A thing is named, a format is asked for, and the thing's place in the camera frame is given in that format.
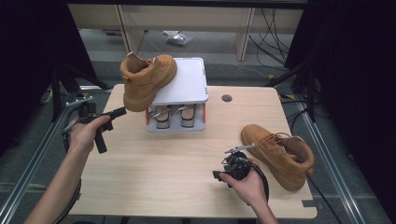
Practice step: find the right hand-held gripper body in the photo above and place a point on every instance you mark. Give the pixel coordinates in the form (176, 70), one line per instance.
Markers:
(238, 168)

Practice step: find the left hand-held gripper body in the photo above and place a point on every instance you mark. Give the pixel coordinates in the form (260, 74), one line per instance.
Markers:
(88, 110)

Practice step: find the tan suede boot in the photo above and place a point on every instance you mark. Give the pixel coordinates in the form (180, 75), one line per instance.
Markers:
(280, 161)
(146, 81)

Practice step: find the white two-tier shoe rack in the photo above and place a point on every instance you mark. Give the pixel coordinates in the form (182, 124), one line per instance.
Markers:
(186, 84)

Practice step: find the person's right hand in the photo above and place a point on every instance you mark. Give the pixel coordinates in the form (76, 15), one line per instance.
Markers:
(252, 189)

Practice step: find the person's left hand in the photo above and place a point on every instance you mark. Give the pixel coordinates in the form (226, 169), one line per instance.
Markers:
(82, 137)

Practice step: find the black metal stand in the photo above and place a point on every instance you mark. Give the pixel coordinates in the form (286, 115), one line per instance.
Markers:
(56, 99)
(311, 102)

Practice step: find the black curtain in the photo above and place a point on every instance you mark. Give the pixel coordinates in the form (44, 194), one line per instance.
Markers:
(28, 62)
(358, 77)

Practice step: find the clear plastic bag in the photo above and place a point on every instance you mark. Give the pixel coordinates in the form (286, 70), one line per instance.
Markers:
(177, 38)

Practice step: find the beige background desk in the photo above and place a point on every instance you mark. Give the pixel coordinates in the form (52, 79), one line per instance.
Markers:
(186, 17)

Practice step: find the aluminium floor rail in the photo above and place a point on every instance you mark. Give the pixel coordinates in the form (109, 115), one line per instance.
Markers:
(330, 163)
(36, 161)

